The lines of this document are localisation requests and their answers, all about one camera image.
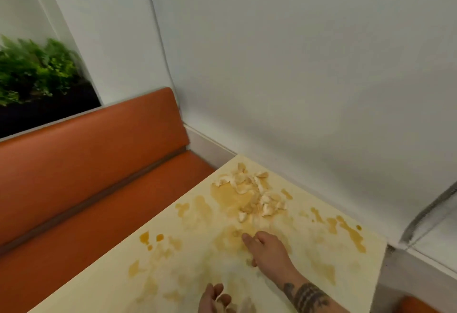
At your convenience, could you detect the person's left hand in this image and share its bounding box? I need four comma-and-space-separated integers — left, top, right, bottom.
198, 283, 233, 313

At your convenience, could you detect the person's right hand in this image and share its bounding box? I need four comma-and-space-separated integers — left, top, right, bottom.
242, 231, 300, 283

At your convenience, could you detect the person's right forearm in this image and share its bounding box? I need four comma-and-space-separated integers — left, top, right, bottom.
280, 271, 352, 313

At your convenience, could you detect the brown liquid spill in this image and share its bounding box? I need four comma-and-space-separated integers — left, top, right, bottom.
128, 172, 368, 288

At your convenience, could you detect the pile of pale peel scraps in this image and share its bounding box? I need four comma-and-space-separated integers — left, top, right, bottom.
212, 162, 288, 223

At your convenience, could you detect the white baseboard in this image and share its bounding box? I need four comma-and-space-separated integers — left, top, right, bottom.
183, 123, 239, 171

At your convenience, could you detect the orange seat cushion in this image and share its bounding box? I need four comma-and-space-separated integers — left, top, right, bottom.
397, 296, 441, 313

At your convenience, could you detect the orange upholstered bench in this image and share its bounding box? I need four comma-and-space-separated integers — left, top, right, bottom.
0, 87, 217, 313

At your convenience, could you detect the black planter box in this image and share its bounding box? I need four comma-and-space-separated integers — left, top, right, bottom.
0, 80, 103, 139

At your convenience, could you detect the green fern plant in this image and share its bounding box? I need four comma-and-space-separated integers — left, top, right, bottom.
0, 35, 85, 107

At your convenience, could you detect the grey metal frame strip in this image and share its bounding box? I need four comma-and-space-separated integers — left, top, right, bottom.
399, 180, 457, 250

